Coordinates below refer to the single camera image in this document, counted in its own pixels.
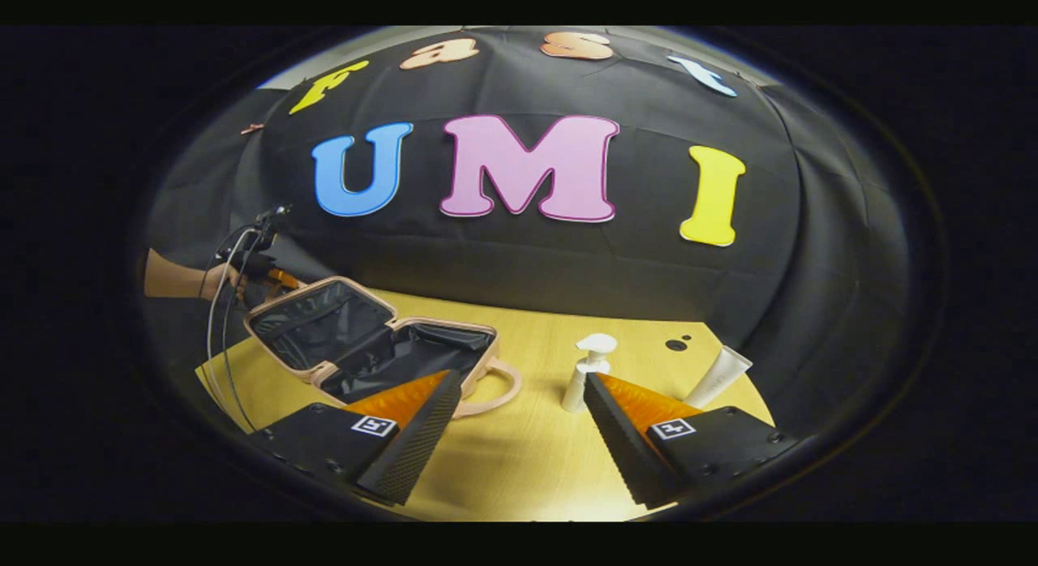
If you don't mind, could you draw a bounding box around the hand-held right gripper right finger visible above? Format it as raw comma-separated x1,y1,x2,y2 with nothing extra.
581,372,801,511

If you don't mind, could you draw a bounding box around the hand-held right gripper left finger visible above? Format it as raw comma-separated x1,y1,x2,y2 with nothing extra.
251,369,465,507

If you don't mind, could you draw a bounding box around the pink suitcase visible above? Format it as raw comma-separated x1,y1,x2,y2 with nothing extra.
243,276,522,421

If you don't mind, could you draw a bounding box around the white pump bottle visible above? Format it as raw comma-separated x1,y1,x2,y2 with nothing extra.
562,333,618,414

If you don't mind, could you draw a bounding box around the white squeeze tube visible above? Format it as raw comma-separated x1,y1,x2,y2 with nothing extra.
684,345,753,410

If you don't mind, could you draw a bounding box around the black backdrop cloth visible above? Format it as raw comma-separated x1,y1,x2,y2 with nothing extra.
142,27,917,437

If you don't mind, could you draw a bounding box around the white cable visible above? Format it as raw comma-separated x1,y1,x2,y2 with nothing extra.
205,228,254,417

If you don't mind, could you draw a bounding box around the black cable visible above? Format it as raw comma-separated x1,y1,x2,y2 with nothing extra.
217,225,268,434

